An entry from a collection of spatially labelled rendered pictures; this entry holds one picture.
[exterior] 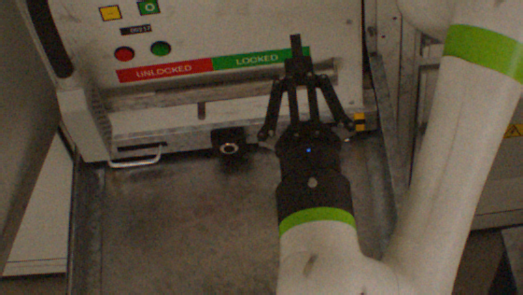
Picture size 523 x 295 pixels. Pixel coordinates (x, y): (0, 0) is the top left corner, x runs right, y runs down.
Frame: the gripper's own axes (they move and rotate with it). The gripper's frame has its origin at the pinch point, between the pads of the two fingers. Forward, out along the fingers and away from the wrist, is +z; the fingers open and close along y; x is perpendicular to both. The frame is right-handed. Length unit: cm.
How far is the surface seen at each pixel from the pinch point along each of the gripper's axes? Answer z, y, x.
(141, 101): 9.3, -26.1, -16.6
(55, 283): 29, -79, -123
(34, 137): 19, -53, -36
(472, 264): 22, 44, -123
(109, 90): 13.3, -32.0, -17.4
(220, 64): 13.3, -12.5, -14.7
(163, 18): 13.3, -19.5, -2.1
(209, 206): 0.8, -18.4, -38.2
